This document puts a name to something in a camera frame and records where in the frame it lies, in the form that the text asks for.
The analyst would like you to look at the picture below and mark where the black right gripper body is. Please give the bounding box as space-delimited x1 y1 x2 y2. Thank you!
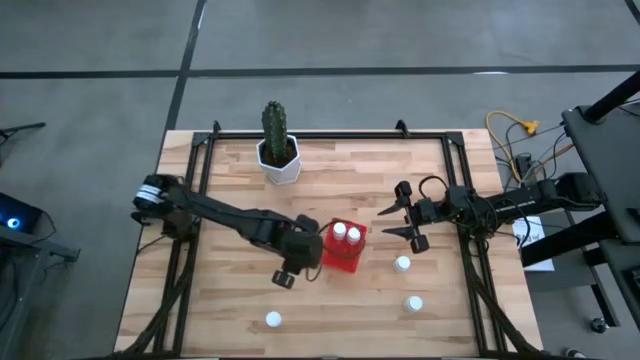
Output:
393 180 450 255

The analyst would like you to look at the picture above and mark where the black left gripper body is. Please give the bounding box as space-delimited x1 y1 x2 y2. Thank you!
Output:
271 214 326 291

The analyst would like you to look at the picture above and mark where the red plastic basket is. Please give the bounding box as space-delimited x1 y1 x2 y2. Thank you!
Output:
321 217 369 275

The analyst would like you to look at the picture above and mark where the white hexagonal plant pot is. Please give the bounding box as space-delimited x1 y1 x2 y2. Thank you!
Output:
255 134 303 186

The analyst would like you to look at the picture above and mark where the black power strip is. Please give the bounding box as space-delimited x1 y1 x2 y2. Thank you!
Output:
514 153 534 182

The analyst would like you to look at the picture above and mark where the white paper sheet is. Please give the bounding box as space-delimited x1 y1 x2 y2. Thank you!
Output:
511 215 557 273

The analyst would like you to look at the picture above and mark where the green cactus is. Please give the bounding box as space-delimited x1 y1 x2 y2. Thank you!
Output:
260 100 290 162

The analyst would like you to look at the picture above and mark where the black side desk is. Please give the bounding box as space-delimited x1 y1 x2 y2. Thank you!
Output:
561 103 640 332

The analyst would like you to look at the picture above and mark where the black diagonal pole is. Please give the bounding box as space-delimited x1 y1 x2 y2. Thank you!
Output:
583 70 640 125

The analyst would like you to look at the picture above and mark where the grey side table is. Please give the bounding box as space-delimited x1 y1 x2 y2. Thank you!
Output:
0 224 81 360

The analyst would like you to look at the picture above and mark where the black computer with blue light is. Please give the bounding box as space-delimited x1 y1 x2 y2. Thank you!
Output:
0 191 44 235

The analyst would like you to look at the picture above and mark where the black tripod leg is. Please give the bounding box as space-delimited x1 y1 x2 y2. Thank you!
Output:
0 121 48 142

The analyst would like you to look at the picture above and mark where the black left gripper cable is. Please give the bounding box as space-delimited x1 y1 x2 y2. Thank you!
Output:
303 219 366 283

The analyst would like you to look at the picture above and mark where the black aluminium table frame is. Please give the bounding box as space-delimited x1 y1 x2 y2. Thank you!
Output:
113 119 542 359

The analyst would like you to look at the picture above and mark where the yellow extension cable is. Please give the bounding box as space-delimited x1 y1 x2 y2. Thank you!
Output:
485 110 541 184

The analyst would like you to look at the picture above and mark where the grey base plate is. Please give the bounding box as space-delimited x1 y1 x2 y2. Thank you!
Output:
524 209 609 295

